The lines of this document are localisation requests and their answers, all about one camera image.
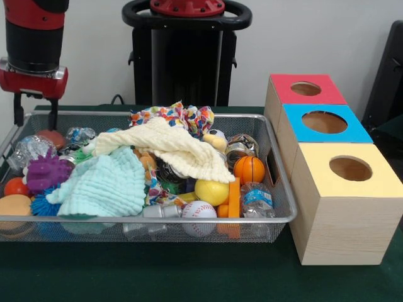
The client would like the orange toy basketball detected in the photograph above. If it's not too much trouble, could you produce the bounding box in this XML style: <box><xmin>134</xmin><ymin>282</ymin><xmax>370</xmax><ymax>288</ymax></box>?
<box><xmin>233</xmin><ymin>155</ymin><xmax>266</xmax><ymax>185</ymax></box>

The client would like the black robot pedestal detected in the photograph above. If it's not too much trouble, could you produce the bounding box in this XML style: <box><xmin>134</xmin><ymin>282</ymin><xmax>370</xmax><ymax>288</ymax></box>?
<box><xmin>122</xmin><ymin>0</ymin><xmax>253</xmax><ymax>108</ymax></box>

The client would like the purple spiky rubber toy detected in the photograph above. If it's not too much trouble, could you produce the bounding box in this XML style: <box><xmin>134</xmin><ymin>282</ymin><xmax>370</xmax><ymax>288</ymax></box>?
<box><xmin>22</xmin><ymin>150</ymin><xmax>74</xmax><ymax>195</ymax></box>

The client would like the dark green side tablecloth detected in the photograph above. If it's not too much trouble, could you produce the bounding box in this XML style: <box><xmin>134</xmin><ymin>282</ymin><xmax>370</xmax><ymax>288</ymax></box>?
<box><xmin>374</xmin><ymin>115</ymin><xmax>403</xmax><ymax>148</ymax></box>

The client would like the brown toy football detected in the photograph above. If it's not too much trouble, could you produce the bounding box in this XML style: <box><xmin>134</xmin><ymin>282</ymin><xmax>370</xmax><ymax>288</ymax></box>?
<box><xmin>36</xmin><ymin>129</ymin><xmax>67</xmax><ymax>150</ymax></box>

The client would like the cream waffle cloth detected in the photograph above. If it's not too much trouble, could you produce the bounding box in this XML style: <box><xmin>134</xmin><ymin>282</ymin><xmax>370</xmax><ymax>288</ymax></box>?
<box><xmin>91</xmin><ymin>116</ymin><xmax>236</xmax><ymax>186</ymax></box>

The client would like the black chair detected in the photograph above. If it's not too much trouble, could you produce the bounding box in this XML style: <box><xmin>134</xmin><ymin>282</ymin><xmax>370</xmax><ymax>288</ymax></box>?
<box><xmin>361</xmin><ymin>20</ymin><xmax>403</xmax><ymax>126</ymax></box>

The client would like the clear plastic bottle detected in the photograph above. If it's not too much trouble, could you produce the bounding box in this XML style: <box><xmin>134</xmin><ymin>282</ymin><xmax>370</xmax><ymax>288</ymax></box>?
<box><xmin>6</xmin><ymin>135</ymin><xmax>58</xmax><ymax>172</ymax></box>

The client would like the white toy baseball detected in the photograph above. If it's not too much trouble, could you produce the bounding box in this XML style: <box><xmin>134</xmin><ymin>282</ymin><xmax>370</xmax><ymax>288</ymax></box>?
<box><xmin>181</xmin><ymin>200</ymin><xmax>218</xmax><ymax>237</ymax></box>

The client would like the colourful patterned cloth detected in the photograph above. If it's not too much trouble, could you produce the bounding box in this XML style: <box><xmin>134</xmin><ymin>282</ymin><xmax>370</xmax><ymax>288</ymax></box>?
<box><xmin>130</xmin><ymin>100</ymin><xmax>218</xmax><ymax>139</ymax></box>

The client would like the wooden box with three holes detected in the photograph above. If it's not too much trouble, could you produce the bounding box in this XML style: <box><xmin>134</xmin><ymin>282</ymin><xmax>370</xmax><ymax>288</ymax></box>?
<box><xmin>263</xmin><ymin>74</ymin><xmax>403</xmax><ymax>266</ymax></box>

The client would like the yellow ball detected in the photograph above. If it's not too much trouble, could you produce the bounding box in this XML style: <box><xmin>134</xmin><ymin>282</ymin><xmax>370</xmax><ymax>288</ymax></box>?
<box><xmin>194</xmin><ymin>179</ymin><xmax>230</xmax><ymax>207</ymax></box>

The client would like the small clear water bottle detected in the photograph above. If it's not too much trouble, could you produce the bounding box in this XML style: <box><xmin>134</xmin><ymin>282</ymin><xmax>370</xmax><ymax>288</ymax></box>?
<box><xmin>239</xmin><ymin>181</ymin><xmax>276</xmax><ymax>218</ymax></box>

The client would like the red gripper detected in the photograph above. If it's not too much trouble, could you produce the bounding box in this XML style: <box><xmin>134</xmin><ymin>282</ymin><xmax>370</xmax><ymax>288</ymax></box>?
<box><xmin>0</xmin><ymin>58</ymin><xmax>69</xmax><ymax>131</ymax></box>

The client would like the mint waffle cloth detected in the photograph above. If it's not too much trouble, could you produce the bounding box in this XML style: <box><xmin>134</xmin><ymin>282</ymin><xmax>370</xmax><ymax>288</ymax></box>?
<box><xmin>45</xmin><ymin>146</ymin><xmax>147</xmax><ymax>218</ymax></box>

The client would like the silver mesh bin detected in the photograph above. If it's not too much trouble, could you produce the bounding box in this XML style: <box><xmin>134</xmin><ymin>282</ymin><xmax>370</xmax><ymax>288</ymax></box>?
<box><xmin>0</xmin><ymin>109</ymin><xmax>298</xmax><ymax>243</ymax></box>

